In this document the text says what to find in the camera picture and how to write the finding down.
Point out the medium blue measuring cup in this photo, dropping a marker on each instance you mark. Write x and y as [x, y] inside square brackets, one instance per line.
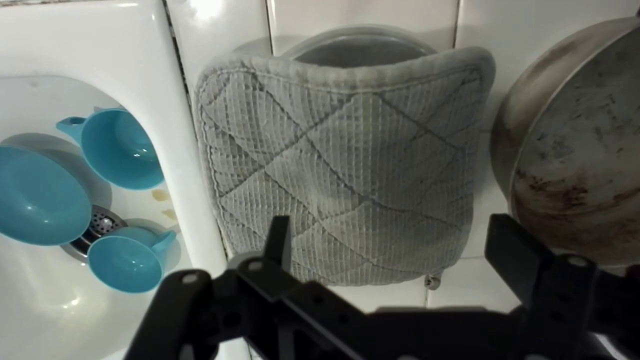
[121, 150]

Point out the large blue measuring cup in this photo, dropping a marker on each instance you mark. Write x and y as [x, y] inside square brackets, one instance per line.
[41, 192]

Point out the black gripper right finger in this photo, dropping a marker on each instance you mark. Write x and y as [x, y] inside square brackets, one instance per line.
[573, 301]

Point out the white sink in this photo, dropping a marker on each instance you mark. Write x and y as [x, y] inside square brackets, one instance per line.
[41, 53]

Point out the metal sink drain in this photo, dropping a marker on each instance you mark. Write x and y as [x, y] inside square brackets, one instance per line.
[101, 227]

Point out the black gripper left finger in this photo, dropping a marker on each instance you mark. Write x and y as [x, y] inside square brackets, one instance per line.
[220, 312]

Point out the small blue measuring cup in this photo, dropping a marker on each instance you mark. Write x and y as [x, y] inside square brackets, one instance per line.
[126, 262]

